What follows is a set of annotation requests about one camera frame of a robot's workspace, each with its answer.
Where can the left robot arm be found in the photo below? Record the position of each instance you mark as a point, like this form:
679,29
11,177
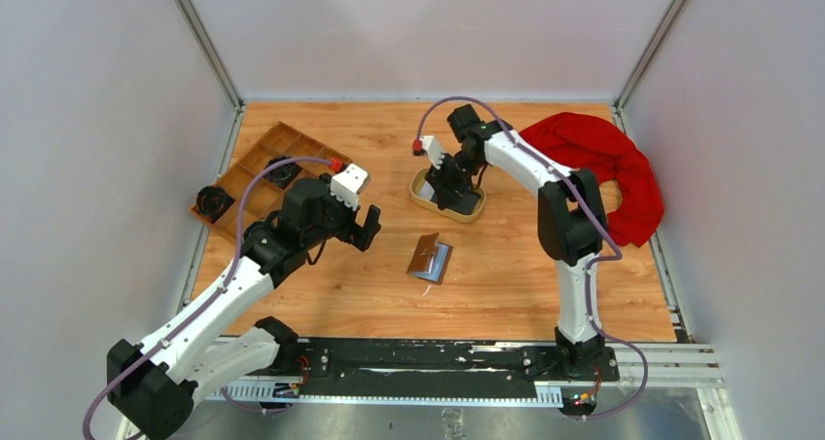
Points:
157,382

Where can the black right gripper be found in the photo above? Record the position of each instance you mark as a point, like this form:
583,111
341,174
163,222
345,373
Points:
444,184

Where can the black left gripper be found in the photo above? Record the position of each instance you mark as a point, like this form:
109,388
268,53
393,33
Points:
361,235

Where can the black card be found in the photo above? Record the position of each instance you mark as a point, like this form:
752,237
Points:
466,205

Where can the red cloth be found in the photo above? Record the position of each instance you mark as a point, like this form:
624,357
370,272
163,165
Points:
586,141

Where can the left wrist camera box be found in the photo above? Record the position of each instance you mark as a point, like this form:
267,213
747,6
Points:
347,185

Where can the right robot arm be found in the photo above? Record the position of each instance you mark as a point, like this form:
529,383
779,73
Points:
571,223

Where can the brown leather card holder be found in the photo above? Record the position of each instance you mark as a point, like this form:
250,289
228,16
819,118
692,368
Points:
430,259

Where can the beige oval tray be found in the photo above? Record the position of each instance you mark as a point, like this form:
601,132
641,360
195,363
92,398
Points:
416,182

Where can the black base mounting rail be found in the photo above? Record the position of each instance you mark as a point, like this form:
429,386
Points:
398,368

